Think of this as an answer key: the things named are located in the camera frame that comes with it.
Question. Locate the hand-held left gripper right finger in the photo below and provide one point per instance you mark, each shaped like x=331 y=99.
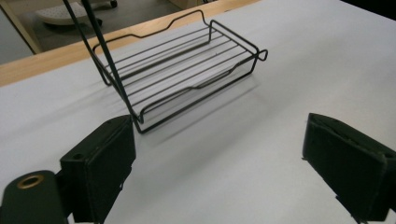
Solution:
x=348 y=165

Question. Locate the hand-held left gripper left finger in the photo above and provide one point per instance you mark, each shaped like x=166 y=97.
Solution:
x=99 y=165

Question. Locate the white cabinet panel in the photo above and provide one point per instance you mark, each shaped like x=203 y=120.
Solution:
x=9 y=43

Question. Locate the white chair base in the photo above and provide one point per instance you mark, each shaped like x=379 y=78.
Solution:
x=59 y=14

